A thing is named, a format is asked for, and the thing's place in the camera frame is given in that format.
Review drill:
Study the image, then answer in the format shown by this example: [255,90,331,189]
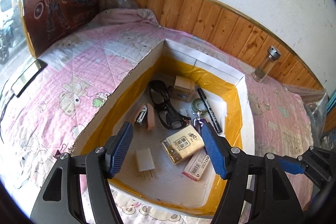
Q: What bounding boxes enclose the white usb charger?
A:
[135,148,155,178]

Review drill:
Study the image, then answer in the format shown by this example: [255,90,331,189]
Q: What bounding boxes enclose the yellow tissue pack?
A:
[161,125,205,164]

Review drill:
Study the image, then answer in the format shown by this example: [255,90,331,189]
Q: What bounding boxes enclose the white cardboard box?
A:
[73,40,255,217]

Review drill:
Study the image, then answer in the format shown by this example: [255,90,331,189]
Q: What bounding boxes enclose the green tape roll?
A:
[191,98,208,116]

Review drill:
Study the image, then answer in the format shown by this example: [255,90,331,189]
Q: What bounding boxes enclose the gold metal tin box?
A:
[171,76,195,102]

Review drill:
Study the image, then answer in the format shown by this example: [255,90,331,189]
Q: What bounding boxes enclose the pink stapler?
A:
[134,103,155,131]

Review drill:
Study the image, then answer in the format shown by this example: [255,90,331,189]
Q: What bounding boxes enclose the purple ultraman figure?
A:
[193,113,207,130]

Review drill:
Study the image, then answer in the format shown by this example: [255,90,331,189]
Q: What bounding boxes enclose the robot toy box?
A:
[20,0,99,58]

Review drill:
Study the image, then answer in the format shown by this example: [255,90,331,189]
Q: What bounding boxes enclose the black smartphone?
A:
[11,59,47,97]

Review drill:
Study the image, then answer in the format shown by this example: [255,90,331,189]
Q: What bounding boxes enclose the staples box red white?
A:
[182,148,210,181]

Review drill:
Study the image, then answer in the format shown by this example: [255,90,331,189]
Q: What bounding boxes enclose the glass bottle with metal lid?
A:
[252,46,281,83]

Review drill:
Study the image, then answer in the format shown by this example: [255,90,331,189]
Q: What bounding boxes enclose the black binder clip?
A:
[54,144,67,159]

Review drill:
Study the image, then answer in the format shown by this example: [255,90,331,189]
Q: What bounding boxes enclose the black marker pen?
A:
[197,88,223,134]

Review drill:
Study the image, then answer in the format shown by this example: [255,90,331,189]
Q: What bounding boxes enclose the teal boards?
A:
[327,90,336,114]

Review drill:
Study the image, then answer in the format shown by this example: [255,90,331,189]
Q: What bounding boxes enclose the pink cartoon bear quilt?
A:
[1,9,313,214]

